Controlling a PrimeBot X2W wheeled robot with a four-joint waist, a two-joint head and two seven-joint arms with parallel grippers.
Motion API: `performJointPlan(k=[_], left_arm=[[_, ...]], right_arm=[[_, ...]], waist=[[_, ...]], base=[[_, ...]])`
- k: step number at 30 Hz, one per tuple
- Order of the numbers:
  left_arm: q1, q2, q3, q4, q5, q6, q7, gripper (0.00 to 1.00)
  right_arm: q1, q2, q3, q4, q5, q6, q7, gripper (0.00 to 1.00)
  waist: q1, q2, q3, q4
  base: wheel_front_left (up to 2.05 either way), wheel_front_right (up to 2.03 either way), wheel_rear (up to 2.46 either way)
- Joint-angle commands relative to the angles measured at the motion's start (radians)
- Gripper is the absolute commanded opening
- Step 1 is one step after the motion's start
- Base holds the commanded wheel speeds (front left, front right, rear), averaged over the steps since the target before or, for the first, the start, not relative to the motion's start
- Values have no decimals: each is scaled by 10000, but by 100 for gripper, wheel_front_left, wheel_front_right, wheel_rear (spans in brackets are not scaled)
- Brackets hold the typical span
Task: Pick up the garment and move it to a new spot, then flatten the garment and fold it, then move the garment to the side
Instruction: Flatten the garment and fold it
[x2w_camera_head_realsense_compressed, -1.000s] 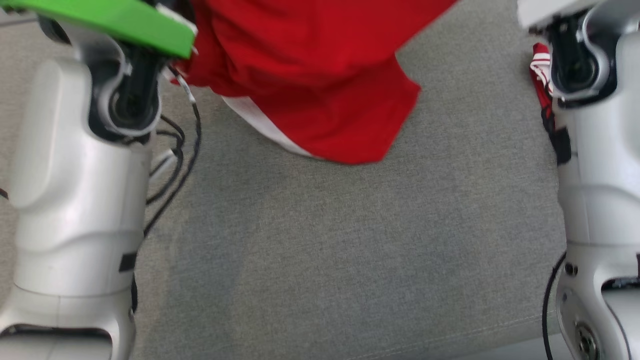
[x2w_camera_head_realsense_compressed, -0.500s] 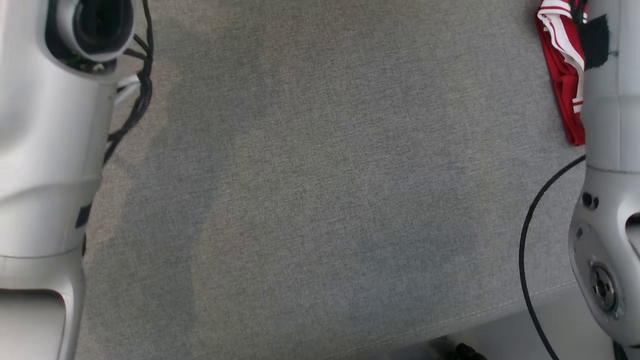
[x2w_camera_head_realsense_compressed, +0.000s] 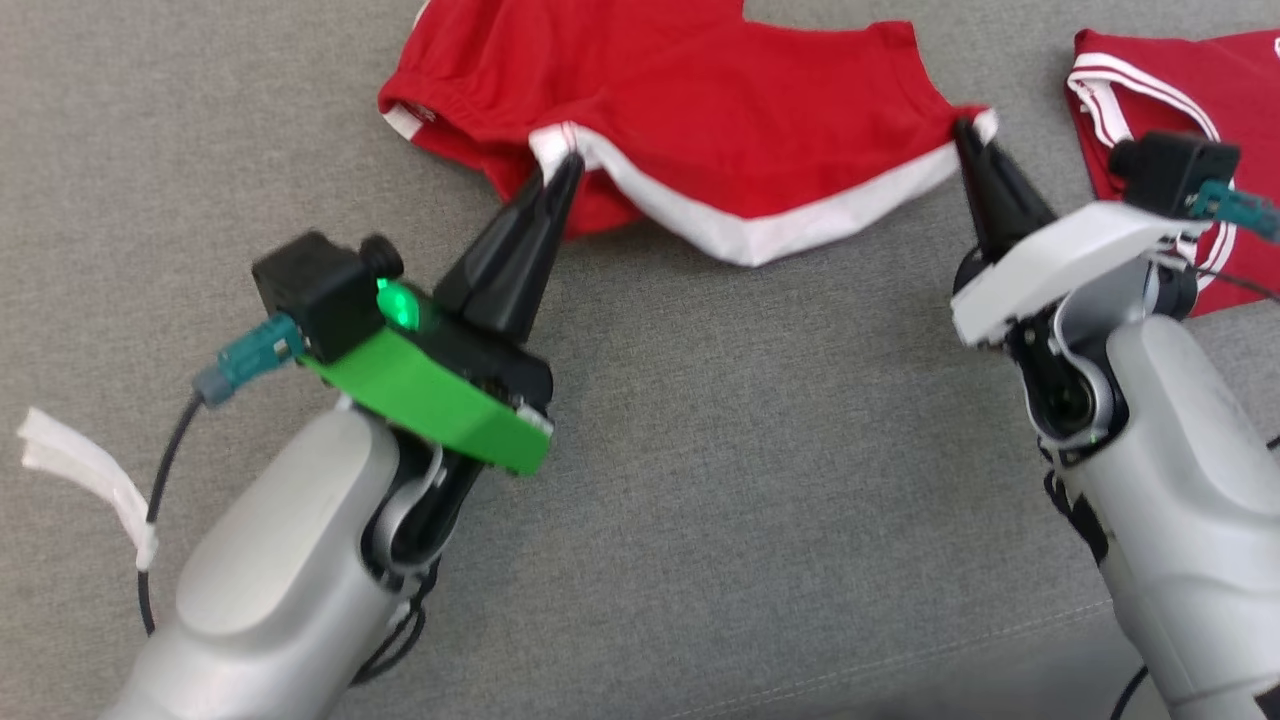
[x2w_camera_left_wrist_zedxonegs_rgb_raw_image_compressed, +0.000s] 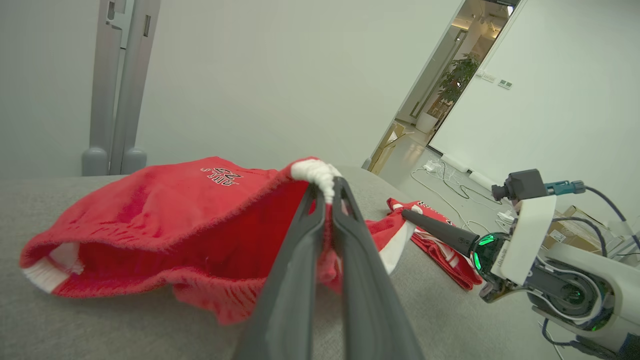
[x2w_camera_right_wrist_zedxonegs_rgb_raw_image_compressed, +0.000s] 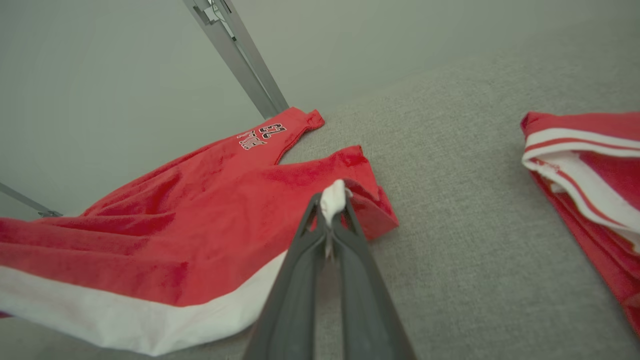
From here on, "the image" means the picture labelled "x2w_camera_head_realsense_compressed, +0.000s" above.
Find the teal left camera connector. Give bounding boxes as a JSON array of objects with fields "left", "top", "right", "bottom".
[{"left": 195, "top": 315, "right": 306, "bottom": 406}]

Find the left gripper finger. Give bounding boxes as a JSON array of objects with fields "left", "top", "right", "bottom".
[
  {"left": 432, "top": 150, "right": 581, "bottom": 328},
  {"left": 488, "top": 158, "right": 587, "bottom": 347}
]

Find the black left camera cable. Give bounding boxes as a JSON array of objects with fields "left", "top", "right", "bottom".
[{"left": 138, "top": 395, "right": 206, "bottom": 636}]

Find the teal camera connector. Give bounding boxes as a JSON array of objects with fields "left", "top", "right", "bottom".
[
  {"left": 195, "top": 315, "right": 306, "bottom": 406},
  {"left": 1190, "top": 180, "right": 1280, "bottom": 241}
]

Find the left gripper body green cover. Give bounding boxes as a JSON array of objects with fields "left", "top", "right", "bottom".
[{"left": 298, "top": 283, "right": 555, "bottom": 477}]

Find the white cable label tape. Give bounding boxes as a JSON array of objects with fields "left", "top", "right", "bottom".
[{"left": 18, "top": 407, "right": 159, "bottom": 571}]

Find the teal right camera connector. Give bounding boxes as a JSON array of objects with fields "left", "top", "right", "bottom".
[{"left": 1190, "top": 180, "right": 1280, "bottom": 241}]

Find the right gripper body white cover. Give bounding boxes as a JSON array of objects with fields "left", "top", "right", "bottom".
[{"left": 948, "top": 198, "right": 1213, "bottom": 350}]

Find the red jersey striped trim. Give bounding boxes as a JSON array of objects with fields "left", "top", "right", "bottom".
[{"left": 1065, "top": 28, "right": 1280, "bottom": 319}]

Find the red shorts white trim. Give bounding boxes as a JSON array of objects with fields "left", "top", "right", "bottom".
[{"left": 378, "top": 0, "right": 999, "bottom": 269}]

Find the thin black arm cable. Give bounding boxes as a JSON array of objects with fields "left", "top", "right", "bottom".
[{"left": 348, "top": 555, "right": 441, "bottom": 689}]

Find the black camera cable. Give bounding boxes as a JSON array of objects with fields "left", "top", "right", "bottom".
[
  {"left": 1195, "top": 262, "right": 1280, "bottom": 303},
  {"left": 138, "top": 395, "right": 206, "bottom": 636}
]

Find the black right camera cable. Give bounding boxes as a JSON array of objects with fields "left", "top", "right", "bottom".
[{"left": 1195, "top": 262, "right": 1280, "bottom": 303}]

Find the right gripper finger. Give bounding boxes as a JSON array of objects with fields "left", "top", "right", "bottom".
[
  {"left": 953, "top": 117, "right": 1013, "bottom": 264},
  {"left": 966, "top": 117, "right": 1060, "bottom": 248}
]

